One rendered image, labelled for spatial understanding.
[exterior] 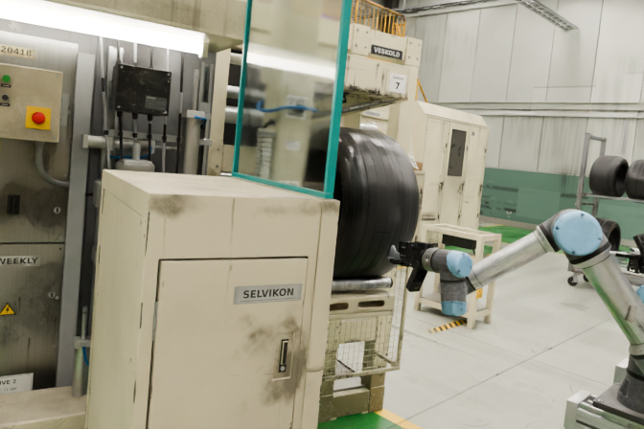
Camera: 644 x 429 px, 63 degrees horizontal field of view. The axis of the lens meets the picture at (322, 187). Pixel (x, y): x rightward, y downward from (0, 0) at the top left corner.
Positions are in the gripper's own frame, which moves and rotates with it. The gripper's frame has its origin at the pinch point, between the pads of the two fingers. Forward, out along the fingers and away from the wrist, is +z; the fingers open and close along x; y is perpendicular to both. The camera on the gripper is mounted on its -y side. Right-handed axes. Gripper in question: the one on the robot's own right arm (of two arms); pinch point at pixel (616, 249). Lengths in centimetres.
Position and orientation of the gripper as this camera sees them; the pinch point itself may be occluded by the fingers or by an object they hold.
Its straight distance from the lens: 270.9
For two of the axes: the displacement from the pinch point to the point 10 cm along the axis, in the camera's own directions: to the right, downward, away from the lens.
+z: -3.3, -0.9, 9.4
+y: 0.3, 9.9, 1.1
